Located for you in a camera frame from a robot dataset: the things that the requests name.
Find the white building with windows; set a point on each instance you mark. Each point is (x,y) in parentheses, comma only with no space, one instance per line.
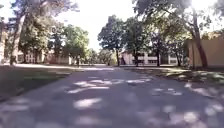
(146,58)

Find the grey paved path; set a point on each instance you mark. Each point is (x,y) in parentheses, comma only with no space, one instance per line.
(110,100)

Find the pale building behind trees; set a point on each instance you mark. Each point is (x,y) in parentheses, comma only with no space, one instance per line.
(31,57)

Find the grass verge with leaves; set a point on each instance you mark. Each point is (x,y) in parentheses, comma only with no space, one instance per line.
(196,77)

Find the large tree with leaning trunk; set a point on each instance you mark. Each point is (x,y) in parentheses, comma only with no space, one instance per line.
(198,43)

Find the grass lawn with shade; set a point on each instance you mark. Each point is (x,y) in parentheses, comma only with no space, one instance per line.
(23,78)

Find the tan brick building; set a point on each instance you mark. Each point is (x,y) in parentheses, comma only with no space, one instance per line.
(210,51)

